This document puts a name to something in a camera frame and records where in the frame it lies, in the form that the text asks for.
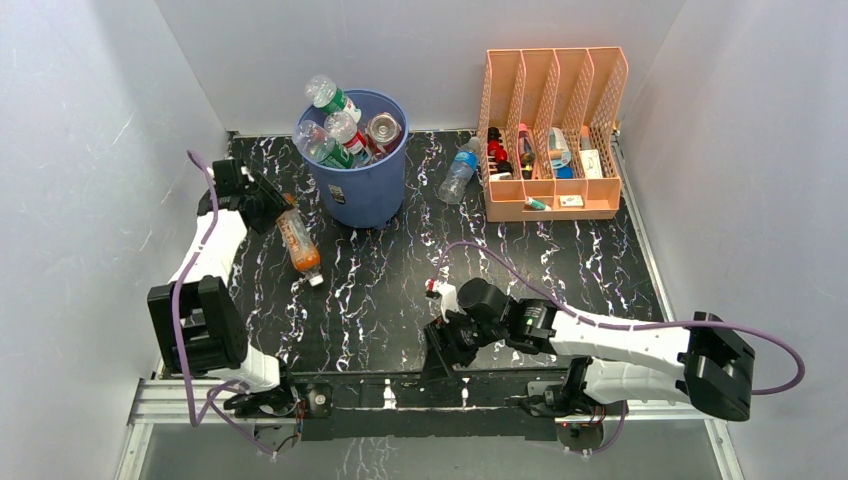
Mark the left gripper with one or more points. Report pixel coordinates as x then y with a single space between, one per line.
276 205

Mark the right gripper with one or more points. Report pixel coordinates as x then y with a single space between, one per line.
440 345

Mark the dark green label clear bottle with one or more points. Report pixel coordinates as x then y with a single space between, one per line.
317 145

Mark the orange drink bottle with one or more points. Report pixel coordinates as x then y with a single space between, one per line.
302 250

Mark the red blue label clear bottle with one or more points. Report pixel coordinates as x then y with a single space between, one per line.
342 127

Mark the blue plastic bin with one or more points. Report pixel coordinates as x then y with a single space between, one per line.
370 193

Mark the brown tea bottle red label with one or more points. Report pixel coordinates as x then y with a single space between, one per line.
383 132

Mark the blue label water bottle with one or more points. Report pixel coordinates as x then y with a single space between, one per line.
462 169

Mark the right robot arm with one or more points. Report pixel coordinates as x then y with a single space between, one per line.
611 359

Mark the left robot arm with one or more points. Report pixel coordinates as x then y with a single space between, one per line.
197 325

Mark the green marker front tray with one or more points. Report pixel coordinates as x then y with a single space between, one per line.
536 205

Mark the small white box front tray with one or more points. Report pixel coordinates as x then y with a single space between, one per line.
571 201

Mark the red black items in organizer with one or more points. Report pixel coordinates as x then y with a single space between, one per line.
499 166

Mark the dark bottle in organizer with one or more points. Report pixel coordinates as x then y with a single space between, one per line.
526 152

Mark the blue capped tube in organizer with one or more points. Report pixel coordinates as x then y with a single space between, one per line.
559 154

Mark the white box in organizer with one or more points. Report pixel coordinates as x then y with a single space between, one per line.
591 164

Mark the orange plastic file organizer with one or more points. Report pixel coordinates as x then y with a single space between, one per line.
546 122

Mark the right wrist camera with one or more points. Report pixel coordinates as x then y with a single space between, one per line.
446 296

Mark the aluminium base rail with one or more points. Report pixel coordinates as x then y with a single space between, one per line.
474 403

